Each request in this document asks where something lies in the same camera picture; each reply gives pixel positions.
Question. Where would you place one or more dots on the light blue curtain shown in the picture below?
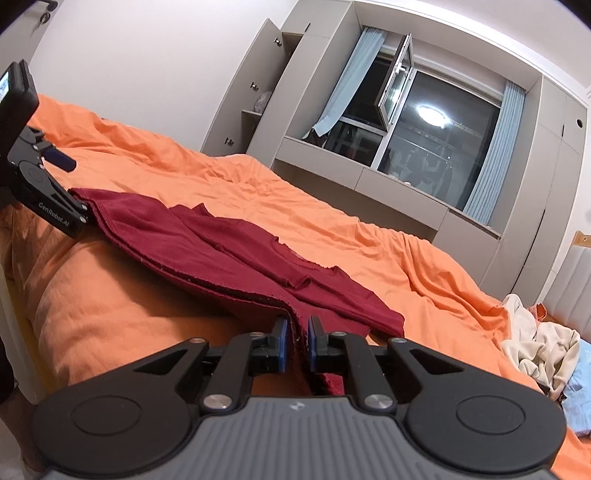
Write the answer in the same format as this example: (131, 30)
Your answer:
(351, 78)
(496, 152)

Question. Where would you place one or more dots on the grey padded wooden headboard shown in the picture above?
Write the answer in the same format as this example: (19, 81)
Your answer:
(572, 295)

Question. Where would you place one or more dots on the orange red patterned cloth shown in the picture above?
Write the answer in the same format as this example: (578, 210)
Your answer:
(539, 311)

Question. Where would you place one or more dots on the cream crumpled clothes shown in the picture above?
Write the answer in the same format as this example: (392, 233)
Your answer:
(549, 350)

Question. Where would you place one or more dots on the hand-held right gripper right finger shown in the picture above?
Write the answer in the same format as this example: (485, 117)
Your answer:
(316, 346)

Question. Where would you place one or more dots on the light blue cloth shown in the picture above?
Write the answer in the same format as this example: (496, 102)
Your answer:
(579, 392)

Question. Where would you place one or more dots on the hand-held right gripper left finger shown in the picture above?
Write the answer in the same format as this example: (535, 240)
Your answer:
(281, 346)

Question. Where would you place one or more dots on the dark bundle on sill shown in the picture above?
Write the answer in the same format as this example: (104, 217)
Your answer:
(314, 137)

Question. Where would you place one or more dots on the dark red long-sleeved shirt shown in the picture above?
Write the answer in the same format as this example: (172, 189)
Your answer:
(207, 240)

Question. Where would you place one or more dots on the large window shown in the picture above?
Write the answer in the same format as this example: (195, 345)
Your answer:
(438, 152)

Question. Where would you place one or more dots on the grey built-in wardrobe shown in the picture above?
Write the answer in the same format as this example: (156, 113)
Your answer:
(521, 207)

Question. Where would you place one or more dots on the open window sash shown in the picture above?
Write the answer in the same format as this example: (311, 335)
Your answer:
(395, 83)

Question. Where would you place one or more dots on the orange blanket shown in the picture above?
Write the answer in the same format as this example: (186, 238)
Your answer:
(323, 207)

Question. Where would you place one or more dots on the clear plastic bag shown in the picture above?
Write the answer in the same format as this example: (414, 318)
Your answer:
(263, 101)

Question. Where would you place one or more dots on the grey open wardrobe door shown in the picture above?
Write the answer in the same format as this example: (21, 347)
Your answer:
(240, 92)

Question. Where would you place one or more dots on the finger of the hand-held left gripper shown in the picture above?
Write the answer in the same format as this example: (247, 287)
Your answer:
(69, 196)
(60, 159)

